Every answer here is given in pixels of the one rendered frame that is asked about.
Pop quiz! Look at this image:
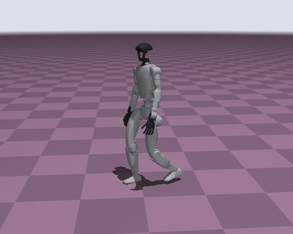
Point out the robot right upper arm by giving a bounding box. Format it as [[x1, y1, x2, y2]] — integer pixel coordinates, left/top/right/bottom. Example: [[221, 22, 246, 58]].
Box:
[[132, 67, 139, 94]]

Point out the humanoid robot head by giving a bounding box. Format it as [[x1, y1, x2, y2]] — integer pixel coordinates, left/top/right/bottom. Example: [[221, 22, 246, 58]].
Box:
[[135, 43, 152, 66]]

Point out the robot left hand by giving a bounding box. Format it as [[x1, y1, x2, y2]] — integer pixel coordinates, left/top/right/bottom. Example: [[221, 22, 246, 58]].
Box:
[[141, 113, 156, 135]]

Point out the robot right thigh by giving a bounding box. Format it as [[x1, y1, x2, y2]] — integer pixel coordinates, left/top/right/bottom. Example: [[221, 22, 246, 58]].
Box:
[[126, 108, 144, 152]]

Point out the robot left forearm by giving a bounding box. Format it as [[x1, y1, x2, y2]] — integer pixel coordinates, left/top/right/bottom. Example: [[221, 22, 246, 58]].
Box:
[[150, 90, 161, 119]]

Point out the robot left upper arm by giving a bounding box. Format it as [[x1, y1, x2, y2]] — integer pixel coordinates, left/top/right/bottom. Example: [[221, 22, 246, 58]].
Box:
[[149, 66, 162, 97]]

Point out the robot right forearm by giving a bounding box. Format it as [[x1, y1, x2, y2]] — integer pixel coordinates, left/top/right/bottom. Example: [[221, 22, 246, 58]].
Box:
[[129, 91, 139, 112]]

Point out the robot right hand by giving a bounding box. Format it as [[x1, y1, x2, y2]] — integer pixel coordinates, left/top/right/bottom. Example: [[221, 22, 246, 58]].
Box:
[[123, 107, 132, 126]]

